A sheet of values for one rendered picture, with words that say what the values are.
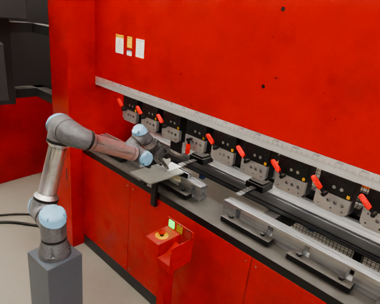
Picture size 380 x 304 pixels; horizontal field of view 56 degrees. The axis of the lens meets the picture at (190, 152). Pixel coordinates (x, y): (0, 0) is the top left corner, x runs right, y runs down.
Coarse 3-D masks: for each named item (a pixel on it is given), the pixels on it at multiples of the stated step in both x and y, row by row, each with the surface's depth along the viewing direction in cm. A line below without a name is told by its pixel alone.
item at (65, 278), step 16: (32, 256) 167; (80, 256) 172; (32, 272) 171; (48, 272) 160; (64, 272) 168; (80, 272) 176; (32, 288) 176; (48, 288) 163; (64, 288) 171; (80, 288) 179
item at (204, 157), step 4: (196, 152) 239; (192, 156) 236; (196, 156) 235; (200, 156) 233; (204, 156) 233; (208, 156) 236; (188, 160) 232; (192, 160) 232; (196, 160) 233; (200, 160) 232; (204, 160) 232; (208, 160) 235; (212, 160) 238; (180, 164) 225; (184, 164) 226; (188, 164) 228; (200, 164) 233; (204, 164) 234
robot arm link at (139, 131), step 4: (140, 124) 193; (136, 128) 192; (140, 128) 191; (144, 128) 191; (132, 132) 192; (136, 132) 190; (140, 132) 190; (144, 132) 192; (148, 132) 195; (136, 136) 192; (140, 136) 192; (144, 136) 193; (148, 136) 195; (152, 136) 199; (140, 140) 192; (144, 140) 194; (148, 140) 196; (152, 140) 198; (144, 144) 197; (148, 144) 197
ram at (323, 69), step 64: (128, 0) 216; (192, 0) 181; (256, 0) 157; (320, 0) 138; (128, 64) 228; (192, 64) 190; (256, 64) 163; (320, 64) 143; (256, 128) 170; (320, 128) 148
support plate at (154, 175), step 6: (144, 168) 215; (150, 168) 216; (156, 168) 217; (132, 174) 208; (138, 174) 207; (144, 174) 208; (150, 174) 209; (156, 174) 209; (162, 174) 210; (168, 174) 211; (174, 174) 212; (144, 180) 201; (150, 180) 201; (156, 180) 202; (162, 180) 205
